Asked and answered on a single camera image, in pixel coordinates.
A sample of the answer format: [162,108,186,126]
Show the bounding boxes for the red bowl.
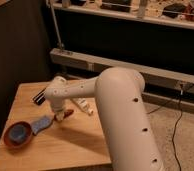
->
[3,121,32,149]

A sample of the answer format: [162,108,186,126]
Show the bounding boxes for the black rectangular box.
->
[32,89,45,106]

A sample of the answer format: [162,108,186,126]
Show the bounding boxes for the metal stand pole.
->
[49,0,64,51]

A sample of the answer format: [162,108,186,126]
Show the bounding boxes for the black floor cable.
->
[146,77,194,171]

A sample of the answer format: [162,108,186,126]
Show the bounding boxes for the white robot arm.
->
[44,67,165,171]

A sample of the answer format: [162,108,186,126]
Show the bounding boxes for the blue sponge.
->
[31,116,53,135]

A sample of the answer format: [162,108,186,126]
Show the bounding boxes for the cluttered wall shelf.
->
[46,0,194,30]

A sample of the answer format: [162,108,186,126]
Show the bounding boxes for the white plastic bottle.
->
[73,98,93,116]

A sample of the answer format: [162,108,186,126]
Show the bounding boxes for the red pepper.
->
[64,109,74,119]

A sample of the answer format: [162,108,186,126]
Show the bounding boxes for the grey baseboard rail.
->
[50,48,194,114]

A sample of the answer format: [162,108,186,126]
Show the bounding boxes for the blue cup in bowl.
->
[8,125,27,143]

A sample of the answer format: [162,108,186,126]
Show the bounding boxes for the wooden table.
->
[0,82,110,171]

